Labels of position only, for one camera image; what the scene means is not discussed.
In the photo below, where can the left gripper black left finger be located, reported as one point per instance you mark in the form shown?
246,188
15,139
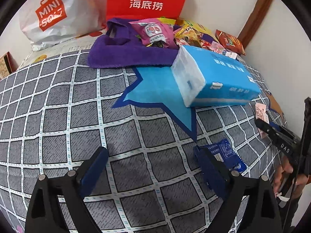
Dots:
44,213

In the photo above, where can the light pink snack packet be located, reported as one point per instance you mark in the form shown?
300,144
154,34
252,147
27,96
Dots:
260,110

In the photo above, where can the dark blue snack packet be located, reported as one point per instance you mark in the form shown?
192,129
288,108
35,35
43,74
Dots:
223,152

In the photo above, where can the grey checked bed sheet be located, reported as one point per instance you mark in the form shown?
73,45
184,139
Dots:
57,112

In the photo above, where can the blue tissue pack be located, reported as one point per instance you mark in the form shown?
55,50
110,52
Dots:
206,78

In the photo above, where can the orange chips bag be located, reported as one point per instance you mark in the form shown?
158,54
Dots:
230,42

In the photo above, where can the cardboard boxes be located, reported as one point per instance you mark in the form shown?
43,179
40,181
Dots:
8,65

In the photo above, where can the yellow chips bag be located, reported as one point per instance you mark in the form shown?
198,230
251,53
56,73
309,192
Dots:
204,32

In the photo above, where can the yellow snack packet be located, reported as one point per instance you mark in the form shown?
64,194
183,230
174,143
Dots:
187,35

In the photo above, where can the printed bird fruit pillowcase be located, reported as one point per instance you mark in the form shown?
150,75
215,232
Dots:
80,43

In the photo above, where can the magenta snack bag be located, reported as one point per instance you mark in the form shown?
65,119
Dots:
156,31

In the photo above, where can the purple felt storage basket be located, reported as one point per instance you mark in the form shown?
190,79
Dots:
120,47

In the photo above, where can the white plastic Miniso bag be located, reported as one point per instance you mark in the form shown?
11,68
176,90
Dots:
49,22

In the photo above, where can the brown wooden door frame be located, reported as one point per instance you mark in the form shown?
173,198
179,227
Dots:
254,21

